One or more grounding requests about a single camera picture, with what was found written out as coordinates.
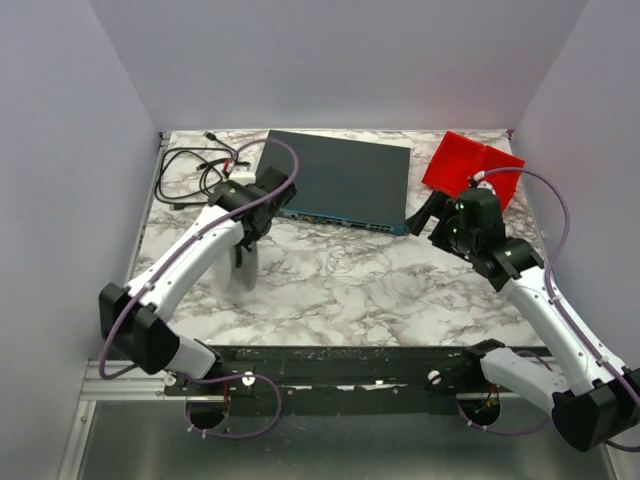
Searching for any white cable spool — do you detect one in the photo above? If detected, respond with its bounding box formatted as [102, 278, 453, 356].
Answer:
[211, 242, 259, 294]

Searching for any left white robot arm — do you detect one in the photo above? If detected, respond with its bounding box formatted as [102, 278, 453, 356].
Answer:
[98, 167, 296, 379]

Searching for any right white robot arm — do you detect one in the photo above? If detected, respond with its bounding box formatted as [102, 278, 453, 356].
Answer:
[405, 188, 639, 452]

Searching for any red plastic bin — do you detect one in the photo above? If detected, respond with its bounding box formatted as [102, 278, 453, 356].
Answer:
[422, 131, 525, 198]

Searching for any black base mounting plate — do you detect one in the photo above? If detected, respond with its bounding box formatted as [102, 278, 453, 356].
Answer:
[164, 341, 501, 425]

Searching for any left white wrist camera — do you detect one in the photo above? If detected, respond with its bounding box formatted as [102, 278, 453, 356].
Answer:
[228, 171, 256, 186]

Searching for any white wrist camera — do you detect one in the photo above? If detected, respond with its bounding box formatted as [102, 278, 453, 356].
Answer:
[469, 171, 497, 196]
[228, 171, 256, 186]

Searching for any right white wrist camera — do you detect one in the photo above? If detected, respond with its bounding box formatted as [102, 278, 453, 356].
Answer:
[469, 171, 497, 196]

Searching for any dark blue network switch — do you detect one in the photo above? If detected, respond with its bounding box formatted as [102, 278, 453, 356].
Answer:
[256, 130, 411, 236]

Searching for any black usb cable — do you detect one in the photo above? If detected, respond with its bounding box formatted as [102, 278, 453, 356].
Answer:
[154, 131, 252, 210]

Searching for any aluminium rail frame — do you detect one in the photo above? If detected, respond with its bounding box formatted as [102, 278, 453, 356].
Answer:
[60, 363, 633, 479]

